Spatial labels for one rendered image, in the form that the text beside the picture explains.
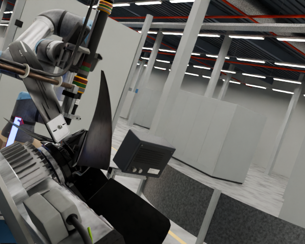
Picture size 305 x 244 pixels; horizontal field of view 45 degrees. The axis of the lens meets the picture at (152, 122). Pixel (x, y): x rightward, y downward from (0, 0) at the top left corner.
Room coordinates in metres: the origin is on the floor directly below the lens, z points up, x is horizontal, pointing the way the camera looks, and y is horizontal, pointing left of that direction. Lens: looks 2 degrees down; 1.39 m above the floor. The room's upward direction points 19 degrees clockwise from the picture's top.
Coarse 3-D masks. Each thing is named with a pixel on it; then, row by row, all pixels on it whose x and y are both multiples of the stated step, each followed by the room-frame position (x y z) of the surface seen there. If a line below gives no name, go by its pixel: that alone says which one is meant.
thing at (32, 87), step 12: (12, 48) 0.91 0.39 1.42; (24, 60) 0.97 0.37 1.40; (36, 60) 1.07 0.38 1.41; (36, 84) 0.99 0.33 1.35; (48, 84) 1.07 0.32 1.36; (36, 96) 0.97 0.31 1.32; (48, 96) 1.03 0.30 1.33; (48, 108) 1.01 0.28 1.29; (60, 108) 1.07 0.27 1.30; (48, 120) 1.00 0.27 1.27
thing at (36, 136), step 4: (8, 120) 1.24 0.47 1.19; (12, 124) 1.21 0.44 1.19; (16, 124) 1.25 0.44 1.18; (20, 128) 1.19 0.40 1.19; (24, 128) 1.26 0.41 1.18; (24, 132) 1.16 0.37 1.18; (28, 132) 1.17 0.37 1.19; (32, 132) 1.24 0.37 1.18; (32, 136) 1.14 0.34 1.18; (36, 136) 1.15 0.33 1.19; (40, 136) 1.18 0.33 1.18; (44, 136) 1.23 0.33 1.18; (40, 140) 1.12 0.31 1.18; (44, 140) 1.13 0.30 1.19; (48, 140) 1.13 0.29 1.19; (52, 140) 1.16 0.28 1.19
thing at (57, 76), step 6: (90, 6) 1.04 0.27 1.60; (90, 12) 1.04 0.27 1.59; (84, 24) 1.03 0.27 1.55; (84, 30) 1.04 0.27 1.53; (78, 42) 1.03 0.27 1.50; (0, 60) 0.74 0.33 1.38; (6, 60) 0.76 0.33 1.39; (72, 60) 1.03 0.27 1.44; (18, 66) 0.80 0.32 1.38; (24, 66) 0.82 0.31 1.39; (36, 72) 0.88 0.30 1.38; (42, 72) 0.90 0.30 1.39; (66, 72) 1.02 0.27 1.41; (54, 78) 1.00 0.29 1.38; (60, 78) 0.99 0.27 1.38; (60, 84) 0.99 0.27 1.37
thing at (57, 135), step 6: (60, 114) 1.06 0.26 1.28; (54, 120) 1.03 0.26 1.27; (60, 120) 1.06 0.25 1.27; (48, 126) 0.99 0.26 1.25; (54, 126) 1.02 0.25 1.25; (66, 126) 1.08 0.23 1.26; (54, 132) 1.01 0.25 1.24; (60, 132) 1.04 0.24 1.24; (66, 132) 1.07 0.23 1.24; (54, 138) 1.00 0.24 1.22; (60, 138) 1.03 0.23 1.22
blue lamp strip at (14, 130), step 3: (15, 117) 1.37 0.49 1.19; (15, 120) 1.37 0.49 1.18; (15, 123) 1.38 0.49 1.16; (18, 123) 1.38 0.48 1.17; (12, 129) 1.37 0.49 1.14; (15, 129) 1.38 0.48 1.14; (12, 132) 1.38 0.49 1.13; (15, 132) 1.38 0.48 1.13; (12, 135) 1.38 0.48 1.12; (9, 138) 1.37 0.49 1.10; (12, 138) 1.38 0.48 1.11; (9, 141) 1.38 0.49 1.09; (12, 141) 1.38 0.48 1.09; (9, 144) 1.38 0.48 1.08
